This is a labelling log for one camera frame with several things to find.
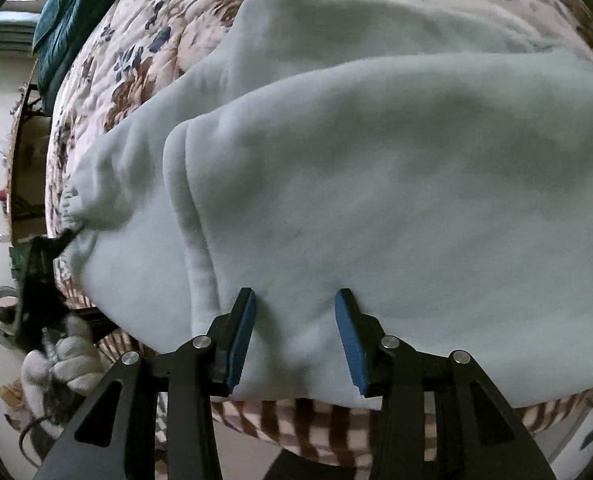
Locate light green fleece pants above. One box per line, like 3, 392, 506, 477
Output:
61, 0, 593, 406

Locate white gloved hand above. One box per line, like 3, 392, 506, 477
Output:
21, 314, 106, 419

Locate white electric fan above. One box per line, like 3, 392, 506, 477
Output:
0, 286, 19, 350

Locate floral quilted bed cover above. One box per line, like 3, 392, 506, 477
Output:
46, 0, 593, 468

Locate dark teal folded blanket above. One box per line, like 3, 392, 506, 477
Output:
33, 0, 115, 115

